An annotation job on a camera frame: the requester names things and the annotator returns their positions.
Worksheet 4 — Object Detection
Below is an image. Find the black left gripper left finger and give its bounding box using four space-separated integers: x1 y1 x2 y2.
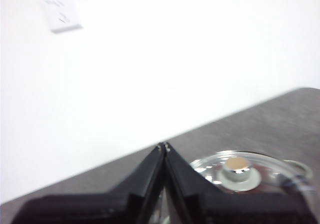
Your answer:
10 142 166 224

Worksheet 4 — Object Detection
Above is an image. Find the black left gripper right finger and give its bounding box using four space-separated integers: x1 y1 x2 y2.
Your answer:
164 142 316 224

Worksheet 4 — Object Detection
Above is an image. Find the glass lid with green knob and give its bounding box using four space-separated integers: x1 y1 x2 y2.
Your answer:
189 149 316 195

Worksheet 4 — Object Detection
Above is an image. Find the white wall socket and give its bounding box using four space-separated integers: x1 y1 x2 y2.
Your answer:
40 0 84 35

